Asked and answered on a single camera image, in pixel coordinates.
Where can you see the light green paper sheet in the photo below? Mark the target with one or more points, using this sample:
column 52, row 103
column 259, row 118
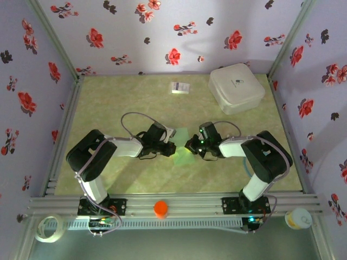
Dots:
column 183, row 159

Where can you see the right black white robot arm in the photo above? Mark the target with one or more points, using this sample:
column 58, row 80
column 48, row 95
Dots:
column 265, row 159

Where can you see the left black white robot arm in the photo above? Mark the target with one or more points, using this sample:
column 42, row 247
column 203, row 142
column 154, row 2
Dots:
column 89, row 157

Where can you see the small white printed packet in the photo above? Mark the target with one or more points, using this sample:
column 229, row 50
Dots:
column 180, row 88

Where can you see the orange round cap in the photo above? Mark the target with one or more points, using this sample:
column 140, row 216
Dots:
column 161, row 209

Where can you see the white plastic lidded box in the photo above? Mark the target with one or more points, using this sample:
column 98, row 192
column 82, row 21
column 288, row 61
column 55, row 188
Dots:
column 236, row 86

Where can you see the small controller circuit board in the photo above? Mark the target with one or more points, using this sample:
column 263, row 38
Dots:
column 99, row 223
column 253, row 220

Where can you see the white yellow paper cup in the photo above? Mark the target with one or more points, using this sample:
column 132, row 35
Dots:
column 298, row 218

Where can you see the clear adhesive tape roll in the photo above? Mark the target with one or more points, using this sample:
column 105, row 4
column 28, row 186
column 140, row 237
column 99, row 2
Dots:
column 40, row 235

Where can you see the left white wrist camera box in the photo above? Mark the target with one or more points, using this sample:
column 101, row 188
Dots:
column 170, row 135

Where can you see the wide aluminium base rail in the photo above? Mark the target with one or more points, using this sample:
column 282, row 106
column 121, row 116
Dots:
column 189, row 203

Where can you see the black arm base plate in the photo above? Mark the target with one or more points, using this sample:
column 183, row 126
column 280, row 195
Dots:
column 230, row 205
column 119, row 207

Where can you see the aluminium frame rail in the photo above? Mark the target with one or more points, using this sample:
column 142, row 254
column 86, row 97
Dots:
column 71, row 108
column 279, row 108

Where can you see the aluminium frame post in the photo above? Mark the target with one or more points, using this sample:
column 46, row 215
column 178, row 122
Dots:
column 290, row 40
column 23, row 243
column 322, row 243
column 55, row 40

